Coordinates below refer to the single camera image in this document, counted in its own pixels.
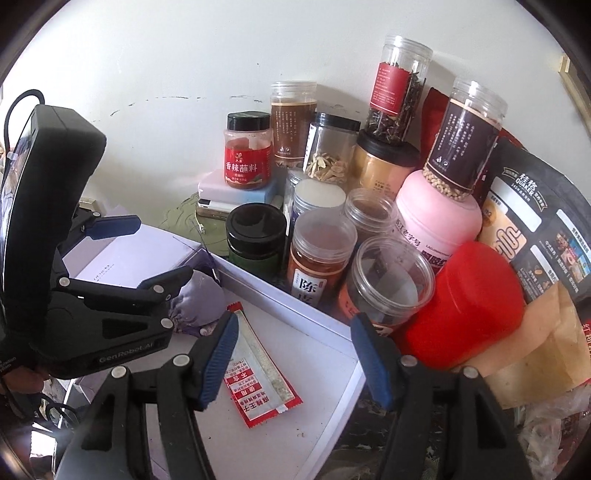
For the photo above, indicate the pink canister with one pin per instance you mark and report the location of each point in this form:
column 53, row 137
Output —
column 434, row 217

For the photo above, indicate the red label tea jar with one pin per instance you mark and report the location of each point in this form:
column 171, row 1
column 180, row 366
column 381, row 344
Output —
column 392, row 87

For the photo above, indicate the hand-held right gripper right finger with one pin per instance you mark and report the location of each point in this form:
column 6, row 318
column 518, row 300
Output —
column 374, row 364

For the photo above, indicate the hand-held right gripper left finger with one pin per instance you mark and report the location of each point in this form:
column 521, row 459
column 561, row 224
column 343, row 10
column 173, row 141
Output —
column 220, row 364

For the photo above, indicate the white lid jar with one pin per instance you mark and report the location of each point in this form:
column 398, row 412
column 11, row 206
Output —
column 318, row 196

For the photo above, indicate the wide clear jar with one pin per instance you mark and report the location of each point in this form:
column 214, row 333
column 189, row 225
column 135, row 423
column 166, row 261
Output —
column 388, row 286

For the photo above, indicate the brown label tall clear jar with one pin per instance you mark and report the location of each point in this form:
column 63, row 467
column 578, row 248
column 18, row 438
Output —
column 291, row 124

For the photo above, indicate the green mat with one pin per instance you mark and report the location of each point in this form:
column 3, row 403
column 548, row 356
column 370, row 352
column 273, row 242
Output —
column 184, row 221

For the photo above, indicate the orange label clear jar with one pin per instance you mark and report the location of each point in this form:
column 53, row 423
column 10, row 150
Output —
column 314, row 272

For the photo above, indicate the red label spice jar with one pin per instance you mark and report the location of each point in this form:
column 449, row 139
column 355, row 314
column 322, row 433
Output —
column 247, row 161

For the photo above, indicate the person's left hand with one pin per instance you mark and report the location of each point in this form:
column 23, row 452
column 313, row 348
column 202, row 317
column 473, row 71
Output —
column 21, row 381

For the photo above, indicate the dark label bean jar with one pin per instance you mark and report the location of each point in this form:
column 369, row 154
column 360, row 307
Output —
column 461, row 138

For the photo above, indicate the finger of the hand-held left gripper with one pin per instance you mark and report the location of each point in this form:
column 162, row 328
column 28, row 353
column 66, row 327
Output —
column 161, row 281
column 117, row 226

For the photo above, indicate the dark green jar black lid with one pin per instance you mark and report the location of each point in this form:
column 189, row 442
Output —
column 256, row 249

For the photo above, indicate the wooden frame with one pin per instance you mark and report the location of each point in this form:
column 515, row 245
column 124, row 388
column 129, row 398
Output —
column 572, row 81

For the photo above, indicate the red canister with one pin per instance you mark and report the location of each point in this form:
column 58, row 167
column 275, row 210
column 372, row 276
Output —
column 466, row 300

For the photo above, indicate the gold edged power bank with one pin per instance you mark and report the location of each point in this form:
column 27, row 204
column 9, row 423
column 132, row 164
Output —
column 212, row 210

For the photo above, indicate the black oats bag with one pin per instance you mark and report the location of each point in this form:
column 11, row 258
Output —
column 545, row 198

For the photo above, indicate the white box lid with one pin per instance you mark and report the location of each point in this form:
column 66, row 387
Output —
column 138, row 254

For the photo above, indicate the red sachet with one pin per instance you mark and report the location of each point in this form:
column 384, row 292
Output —
column 258, row 383

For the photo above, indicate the dark red bag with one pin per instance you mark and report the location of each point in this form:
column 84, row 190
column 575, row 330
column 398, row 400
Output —
column 434, row 110

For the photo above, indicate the clear plastic bag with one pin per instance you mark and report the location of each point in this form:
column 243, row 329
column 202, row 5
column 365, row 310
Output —
column 554, row 438

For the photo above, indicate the amber jar with black lid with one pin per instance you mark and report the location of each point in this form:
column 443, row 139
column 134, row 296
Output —
column 378, row 170

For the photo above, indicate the white box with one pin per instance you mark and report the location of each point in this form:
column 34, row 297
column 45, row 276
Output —
column 314, row 350

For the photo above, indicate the white power bank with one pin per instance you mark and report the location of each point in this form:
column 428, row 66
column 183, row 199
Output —
column 212, row 187

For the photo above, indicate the kraft paper pouch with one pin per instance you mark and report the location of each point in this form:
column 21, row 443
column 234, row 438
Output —
column 545, row 350

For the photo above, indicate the small clear jar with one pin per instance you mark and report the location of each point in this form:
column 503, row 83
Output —
column 369, row 212

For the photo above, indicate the black lid jar with slices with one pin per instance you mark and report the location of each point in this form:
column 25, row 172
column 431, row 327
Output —
column 330, row 143

